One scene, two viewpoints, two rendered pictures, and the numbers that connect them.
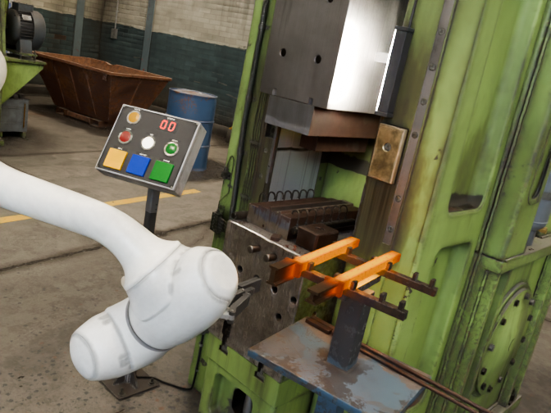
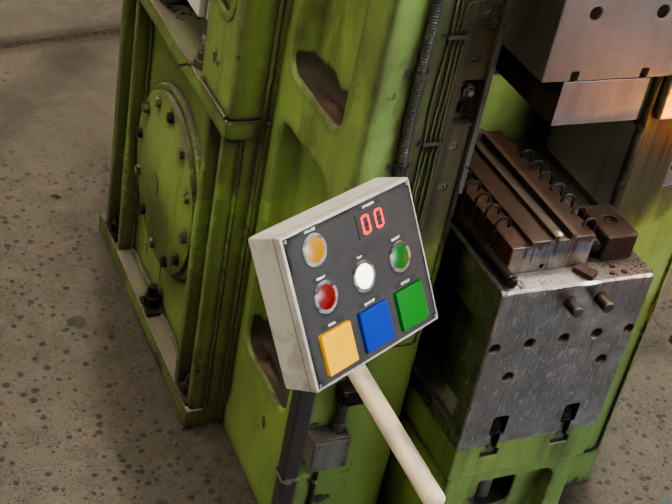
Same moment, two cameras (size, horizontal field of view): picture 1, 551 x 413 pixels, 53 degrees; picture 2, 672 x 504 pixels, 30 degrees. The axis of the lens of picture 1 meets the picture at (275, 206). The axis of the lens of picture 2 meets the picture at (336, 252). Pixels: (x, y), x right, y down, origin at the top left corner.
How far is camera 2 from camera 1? 2.81 m
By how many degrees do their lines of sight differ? 66
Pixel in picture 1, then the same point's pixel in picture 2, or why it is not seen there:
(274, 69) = (576, 42)
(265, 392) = (569, 447)
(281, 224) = (577, 248)
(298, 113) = (619, 95)
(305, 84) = (637, 52)
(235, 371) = (514, 460)
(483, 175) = not seen: hidden behind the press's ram
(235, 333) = (517, 419)
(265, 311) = (577, 366)
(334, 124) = not seen: hidden behind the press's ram
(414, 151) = not seen: outside the picture
